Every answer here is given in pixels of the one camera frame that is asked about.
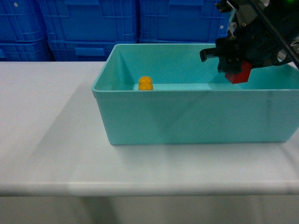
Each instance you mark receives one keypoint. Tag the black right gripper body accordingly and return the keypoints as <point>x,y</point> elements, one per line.
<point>247,37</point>

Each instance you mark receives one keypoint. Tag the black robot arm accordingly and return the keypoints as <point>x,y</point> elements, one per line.
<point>281,18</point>

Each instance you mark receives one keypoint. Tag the blue crate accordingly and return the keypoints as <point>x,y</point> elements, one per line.
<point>181,21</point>
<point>21,21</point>
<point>38,51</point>
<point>75,51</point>
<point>90,20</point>

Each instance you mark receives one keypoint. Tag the blue crate top right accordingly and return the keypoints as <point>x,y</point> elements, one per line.
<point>181,21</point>

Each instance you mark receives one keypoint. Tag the blue crate bottom middle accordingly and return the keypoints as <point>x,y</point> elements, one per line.
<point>75,51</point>

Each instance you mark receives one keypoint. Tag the teal plastic box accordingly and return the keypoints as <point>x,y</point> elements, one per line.
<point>192,102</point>

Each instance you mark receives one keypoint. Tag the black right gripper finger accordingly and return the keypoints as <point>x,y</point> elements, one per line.
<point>229,64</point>
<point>210,53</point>

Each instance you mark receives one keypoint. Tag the blue crate top left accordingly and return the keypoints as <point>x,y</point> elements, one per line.
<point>21,21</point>

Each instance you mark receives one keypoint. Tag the orange toy block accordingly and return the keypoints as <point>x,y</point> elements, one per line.
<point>145,84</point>

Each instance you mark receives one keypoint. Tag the red toy block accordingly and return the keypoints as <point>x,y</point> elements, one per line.
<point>241,77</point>

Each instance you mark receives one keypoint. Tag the blue crate top middle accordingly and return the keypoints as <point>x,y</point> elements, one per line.
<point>90,20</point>

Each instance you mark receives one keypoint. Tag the blue crate bottom left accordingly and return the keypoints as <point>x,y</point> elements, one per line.
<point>38,51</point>

